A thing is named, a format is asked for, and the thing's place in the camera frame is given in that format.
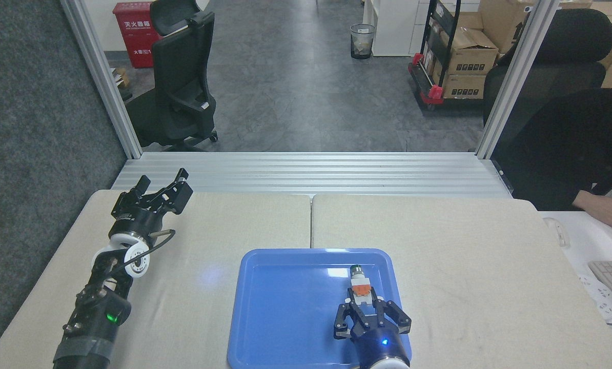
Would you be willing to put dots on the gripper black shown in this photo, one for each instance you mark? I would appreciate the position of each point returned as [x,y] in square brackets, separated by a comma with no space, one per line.
[380,343]
[139,220]

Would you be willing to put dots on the white orange switch part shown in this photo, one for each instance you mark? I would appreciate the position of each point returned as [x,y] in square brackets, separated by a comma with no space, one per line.
[359,284]

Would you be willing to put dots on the blue plastic tray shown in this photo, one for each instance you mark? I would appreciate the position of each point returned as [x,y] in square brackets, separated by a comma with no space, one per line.
[290,312]

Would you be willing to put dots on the person's hand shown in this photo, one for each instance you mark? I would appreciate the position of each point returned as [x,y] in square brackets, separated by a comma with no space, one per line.
[606,207]

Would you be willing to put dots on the black mesh office chair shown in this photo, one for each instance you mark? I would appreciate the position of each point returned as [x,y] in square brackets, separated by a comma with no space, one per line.
[180,72]

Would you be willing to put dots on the red fire extinguisher box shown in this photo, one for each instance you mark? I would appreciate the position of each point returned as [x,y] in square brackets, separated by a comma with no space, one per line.
[134,36]

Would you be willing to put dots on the white computer mouse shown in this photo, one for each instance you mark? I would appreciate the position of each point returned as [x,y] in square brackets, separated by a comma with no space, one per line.
[559,233]

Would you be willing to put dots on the white desk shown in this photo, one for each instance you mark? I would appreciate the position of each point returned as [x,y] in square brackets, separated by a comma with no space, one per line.
[593,307]

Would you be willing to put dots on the white power strip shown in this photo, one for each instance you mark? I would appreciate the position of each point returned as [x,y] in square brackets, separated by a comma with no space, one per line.
[600,300]

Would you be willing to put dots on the black cart with red corners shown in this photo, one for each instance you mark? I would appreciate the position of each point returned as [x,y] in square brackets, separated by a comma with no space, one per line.
[429,87]

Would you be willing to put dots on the black mesh waste bin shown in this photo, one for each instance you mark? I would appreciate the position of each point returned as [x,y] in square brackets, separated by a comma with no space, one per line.
[362,43]

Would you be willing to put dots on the small printed cardboard box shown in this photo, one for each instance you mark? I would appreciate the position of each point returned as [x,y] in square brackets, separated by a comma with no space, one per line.
[462,87]

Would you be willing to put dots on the person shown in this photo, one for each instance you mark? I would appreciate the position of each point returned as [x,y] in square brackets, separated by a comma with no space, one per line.
[567,138]

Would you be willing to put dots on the white cabinet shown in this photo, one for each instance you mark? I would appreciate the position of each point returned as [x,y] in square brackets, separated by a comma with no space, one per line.
[393,25]

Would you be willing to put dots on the open cardboard box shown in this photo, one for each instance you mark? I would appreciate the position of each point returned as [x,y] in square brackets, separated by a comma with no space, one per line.
[470,51]

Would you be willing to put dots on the large brown cardboard box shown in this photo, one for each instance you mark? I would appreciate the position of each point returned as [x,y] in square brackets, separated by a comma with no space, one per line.
[506,20]

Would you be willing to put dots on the black high-back office chair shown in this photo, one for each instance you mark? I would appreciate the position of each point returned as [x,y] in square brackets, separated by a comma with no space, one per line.
[567,56]

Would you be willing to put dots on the silver aluminium post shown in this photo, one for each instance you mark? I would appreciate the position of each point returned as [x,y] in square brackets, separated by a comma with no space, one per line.
[513,82]
[103,77]

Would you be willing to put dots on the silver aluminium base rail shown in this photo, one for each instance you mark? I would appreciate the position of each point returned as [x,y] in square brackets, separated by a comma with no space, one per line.
[311,174]

